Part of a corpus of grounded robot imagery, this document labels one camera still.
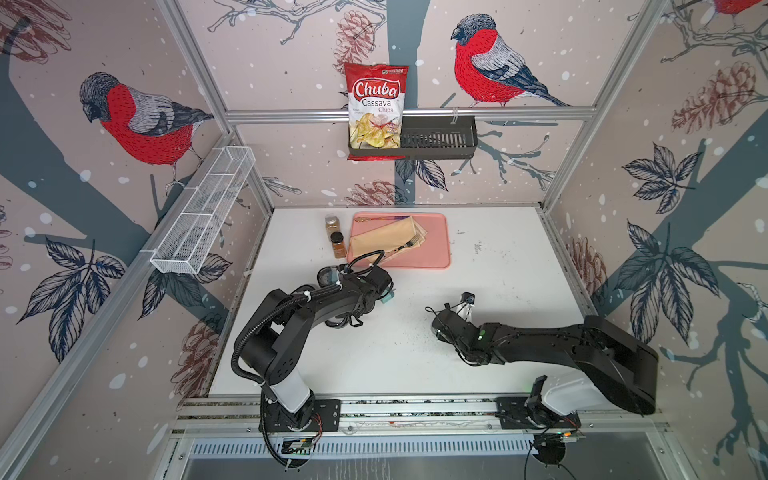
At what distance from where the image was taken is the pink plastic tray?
1063 millimetres

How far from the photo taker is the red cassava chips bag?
2.73 feet

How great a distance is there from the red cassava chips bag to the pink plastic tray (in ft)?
1.03

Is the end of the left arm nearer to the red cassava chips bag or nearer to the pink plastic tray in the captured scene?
the pink plastic tray

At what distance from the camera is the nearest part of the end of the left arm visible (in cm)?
65

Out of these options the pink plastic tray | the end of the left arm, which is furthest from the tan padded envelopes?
the end of the left arm

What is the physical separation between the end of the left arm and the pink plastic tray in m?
0.24

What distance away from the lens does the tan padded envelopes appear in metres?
1.09

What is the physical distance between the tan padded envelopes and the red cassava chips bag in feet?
1.01

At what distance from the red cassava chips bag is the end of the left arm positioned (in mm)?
367

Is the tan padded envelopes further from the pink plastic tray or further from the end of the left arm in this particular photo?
the end of the left arm
